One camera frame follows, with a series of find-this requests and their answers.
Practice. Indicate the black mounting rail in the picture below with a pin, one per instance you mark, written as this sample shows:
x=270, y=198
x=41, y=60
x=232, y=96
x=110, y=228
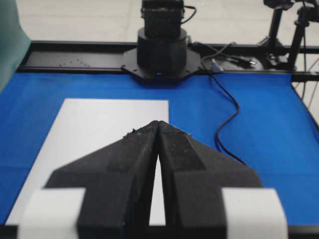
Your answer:
x=121, y=58

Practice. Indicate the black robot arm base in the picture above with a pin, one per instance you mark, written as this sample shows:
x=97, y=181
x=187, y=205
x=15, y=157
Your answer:
x=162, y=53

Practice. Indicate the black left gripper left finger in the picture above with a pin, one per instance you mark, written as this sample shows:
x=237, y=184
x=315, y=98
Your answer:
x=103, y=195

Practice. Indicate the white paper sheet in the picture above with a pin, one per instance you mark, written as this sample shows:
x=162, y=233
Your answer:
x=81, y=127

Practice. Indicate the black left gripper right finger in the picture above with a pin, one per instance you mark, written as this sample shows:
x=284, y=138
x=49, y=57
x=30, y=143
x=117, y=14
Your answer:
x=210, y=196

